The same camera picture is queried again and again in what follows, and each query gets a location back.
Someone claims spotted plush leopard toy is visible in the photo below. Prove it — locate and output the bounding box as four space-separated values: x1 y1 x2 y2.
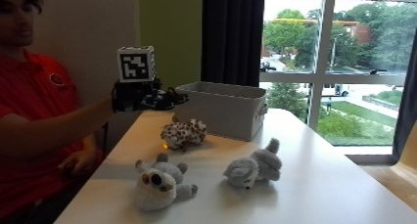
159 118 210 152

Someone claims grey fabric storage basket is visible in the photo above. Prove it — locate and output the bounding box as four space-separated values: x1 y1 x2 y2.
174 81 270 143

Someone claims white marker cube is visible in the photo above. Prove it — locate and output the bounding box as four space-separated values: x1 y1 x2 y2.
117 45 157 84

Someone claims dark curtain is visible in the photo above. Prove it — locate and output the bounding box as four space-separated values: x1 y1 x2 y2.
391 27 417 163
200 0 268 88

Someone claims grey plush sloth toy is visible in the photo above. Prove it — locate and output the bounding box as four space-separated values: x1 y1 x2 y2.
134 153 200 212

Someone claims grey plush raccoon toy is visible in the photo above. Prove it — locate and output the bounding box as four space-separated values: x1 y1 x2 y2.
222 137 284 190

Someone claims the person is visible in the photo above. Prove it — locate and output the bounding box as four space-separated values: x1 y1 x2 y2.
0 0 119 222

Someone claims white window frame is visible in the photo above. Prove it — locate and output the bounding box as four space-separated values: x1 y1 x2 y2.
259 0 417 164

